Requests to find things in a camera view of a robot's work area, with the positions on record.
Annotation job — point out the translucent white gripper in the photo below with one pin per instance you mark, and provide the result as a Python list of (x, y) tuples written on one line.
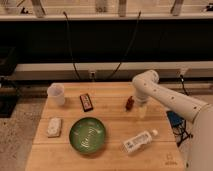
[(141, 111)]

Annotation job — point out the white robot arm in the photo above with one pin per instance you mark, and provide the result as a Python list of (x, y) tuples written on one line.
[(198, 112)]

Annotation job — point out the green ceramic bowl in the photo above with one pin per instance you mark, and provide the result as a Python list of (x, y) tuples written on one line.
[(87, 135)]

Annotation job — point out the blue connector box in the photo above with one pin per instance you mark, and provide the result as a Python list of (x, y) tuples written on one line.
[(174, 119)]

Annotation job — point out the white plastic bottle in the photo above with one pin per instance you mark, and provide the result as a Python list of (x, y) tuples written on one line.
[(134, 143)]

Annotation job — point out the dark red candy bar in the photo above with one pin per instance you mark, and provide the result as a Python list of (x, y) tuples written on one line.
[(86, 102)]

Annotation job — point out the clear plastic measuring cup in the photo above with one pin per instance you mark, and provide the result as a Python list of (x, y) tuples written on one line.
[(56, 92)]

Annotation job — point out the black box at left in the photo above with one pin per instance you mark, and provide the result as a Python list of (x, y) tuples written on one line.
[(8, 63)]

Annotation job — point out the right wall outlet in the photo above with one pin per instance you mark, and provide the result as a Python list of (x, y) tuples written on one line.
[(183, 71)]

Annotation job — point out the white wall power outlet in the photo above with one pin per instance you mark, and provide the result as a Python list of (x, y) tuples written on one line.
[(92, 75)]

